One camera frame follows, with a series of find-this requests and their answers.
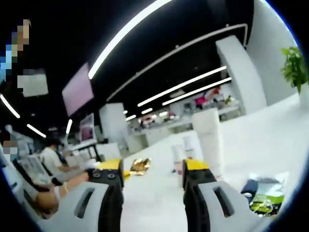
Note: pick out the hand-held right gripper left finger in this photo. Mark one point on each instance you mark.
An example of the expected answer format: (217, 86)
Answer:
(111, 200)

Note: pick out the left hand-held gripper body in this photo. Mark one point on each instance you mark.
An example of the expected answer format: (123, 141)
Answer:
(92, 165)

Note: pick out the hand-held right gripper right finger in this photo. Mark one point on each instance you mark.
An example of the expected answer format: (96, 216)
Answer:
(195, 200)

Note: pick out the gold foil skincare packet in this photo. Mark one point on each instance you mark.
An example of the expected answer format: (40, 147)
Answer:
(140, 166)

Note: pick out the clear capped white skincare bottle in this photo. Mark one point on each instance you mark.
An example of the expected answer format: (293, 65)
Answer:
(177, 154)

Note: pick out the white skincare tube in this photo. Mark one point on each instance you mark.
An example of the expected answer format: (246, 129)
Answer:
(206, 135)

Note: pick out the grey blue skincare packet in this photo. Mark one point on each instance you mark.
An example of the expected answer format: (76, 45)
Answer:
(270, 183)

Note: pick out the person's left hand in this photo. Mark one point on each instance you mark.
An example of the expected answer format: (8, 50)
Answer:
(79, 181)

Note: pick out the desktop monitor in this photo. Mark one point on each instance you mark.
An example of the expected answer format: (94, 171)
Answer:
(87, 129)

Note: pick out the lilac wrist band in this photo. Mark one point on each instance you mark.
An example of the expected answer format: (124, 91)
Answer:
(57, 193)

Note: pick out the white office counter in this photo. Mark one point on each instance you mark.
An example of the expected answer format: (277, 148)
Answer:
(159, 128)

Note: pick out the hanging ceiling screen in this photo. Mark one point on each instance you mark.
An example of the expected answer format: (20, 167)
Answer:
(77, 90)

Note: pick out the ceiling air conditioner panel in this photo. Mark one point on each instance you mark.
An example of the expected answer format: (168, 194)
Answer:
(36, 87)

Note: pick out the long ceiling light strip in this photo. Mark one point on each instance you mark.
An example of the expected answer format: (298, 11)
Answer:
(120, 38)

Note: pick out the potted green plant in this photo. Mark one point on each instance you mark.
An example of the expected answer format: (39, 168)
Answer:
(295, 67)

